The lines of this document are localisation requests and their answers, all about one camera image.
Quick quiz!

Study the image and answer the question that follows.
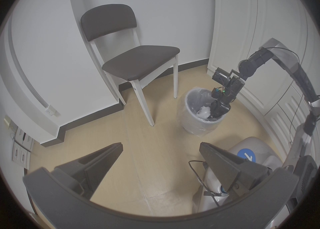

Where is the white chest of drawers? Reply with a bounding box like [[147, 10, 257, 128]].
[[11, 123, 34, 170]]

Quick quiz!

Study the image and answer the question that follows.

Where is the white wardrobe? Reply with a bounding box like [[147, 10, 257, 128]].
[[206, 0, 320, 153]]

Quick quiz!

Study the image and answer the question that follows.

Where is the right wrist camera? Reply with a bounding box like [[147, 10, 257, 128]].
[[211, 87, 225, 99]]

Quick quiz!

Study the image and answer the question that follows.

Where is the black cable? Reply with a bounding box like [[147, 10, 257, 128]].
[[188, 160, 222, 207]]

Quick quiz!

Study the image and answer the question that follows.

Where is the clear plastic bag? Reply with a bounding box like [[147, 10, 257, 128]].
[[176, 86, 232, 137]]

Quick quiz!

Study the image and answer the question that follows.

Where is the grey trash bin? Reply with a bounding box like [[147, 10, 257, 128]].
[[185, 87, 229, 133]]

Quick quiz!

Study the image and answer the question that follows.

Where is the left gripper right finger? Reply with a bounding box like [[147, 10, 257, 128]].
[[199, 142, 272, 198]]

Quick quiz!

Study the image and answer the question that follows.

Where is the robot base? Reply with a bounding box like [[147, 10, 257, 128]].
[[192, 137, 285, 213]]

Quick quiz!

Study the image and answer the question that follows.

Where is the white wall socket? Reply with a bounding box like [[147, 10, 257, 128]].
[[46, 106, 61, 118]]

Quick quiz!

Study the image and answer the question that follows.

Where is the grey padded white chair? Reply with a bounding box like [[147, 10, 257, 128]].
[[80, 4, 180, 126]]

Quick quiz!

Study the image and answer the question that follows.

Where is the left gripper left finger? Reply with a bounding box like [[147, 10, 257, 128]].
[[53, 143, 123, 200]]

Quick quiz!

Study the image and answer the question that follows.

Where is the black plastic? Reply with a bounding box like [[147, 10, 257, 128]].
[[197, 106, 213, 120]]

